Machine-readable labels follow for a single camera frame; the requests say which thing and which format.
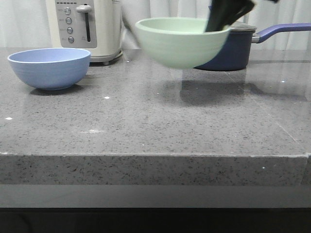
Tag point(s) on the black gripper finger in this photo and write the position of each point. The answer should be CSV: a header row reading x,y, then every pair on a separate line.
x,y
217,16
235,9

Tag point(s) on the green bowl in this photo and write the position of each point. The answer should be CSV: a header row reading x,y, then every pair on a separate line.
x,y
179,42

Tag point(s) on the blue bowl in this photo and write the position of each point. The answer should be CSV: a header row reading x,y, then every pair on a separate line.
x,y
50,68

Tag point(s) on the glass pot lid blue knob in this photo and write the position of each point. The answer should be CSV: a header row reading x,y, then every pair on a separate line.
x,y
242,27

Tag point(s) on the dark blue saucepan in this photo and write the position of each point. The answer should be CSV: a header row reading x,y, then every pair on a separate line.
x,y
235,53

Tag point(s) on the cream toaster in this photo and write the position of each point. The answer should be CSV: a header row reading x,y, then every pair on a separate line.
x,y
94,25

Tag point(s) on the white curtain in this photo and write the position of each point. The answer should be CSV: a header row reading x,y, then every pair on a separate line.
x,y
24,23

